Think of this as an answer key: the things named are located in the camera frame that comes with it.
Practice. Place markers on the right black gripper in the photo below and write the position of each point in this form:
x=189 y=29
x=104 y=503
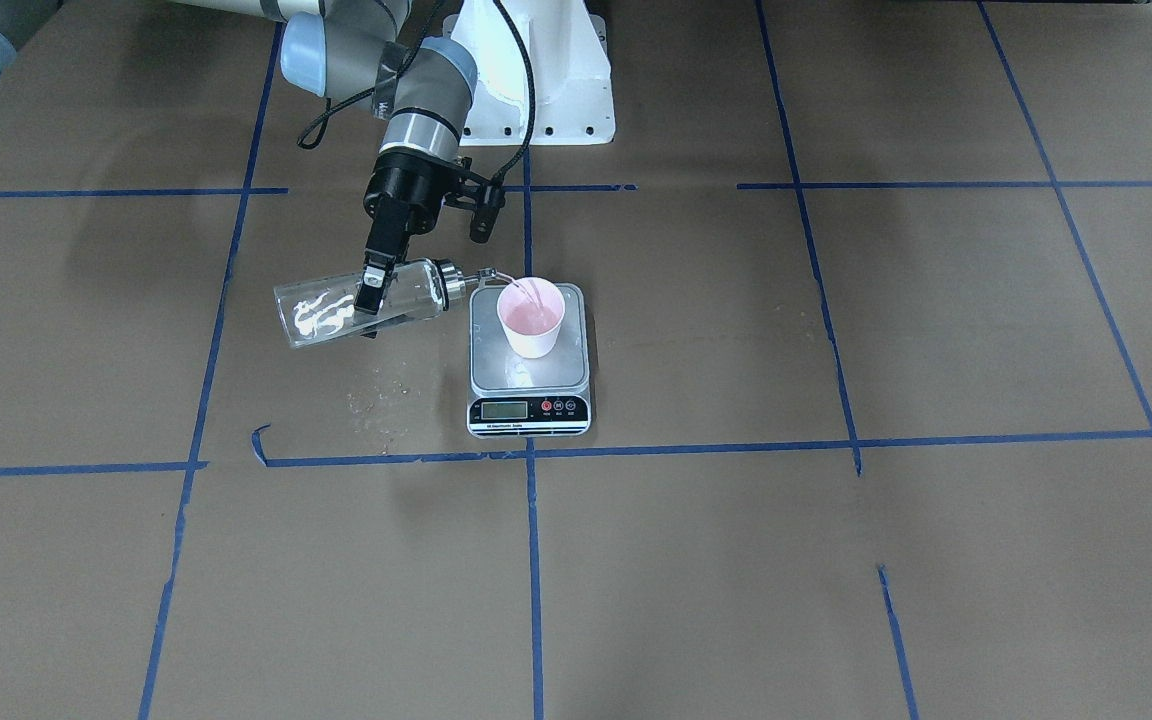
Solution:
x=402 y=193

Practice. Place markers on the clear glass sauce bottle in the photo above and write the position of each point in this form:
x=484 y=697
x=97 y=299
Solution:
x=324 y=309

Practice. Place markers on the pink paper cup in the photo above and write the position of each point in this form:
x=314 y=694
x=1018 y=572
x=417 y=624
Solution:
x=531 y=311

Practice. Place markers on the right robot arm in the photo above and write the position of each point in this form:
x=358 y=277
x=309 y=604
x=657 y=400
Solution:
x=136 y=134

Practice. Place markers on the digital kitchen scale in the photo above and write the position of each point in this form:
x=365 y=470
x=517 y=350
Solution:
x=513 y=395

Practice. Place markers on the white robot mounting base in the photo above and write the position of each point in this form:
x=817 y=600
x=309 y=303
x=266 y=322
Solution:
x=570 y=99

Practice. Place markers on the blue tape grid lines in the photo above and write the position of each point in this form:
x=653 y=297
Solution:
x=528 y=500

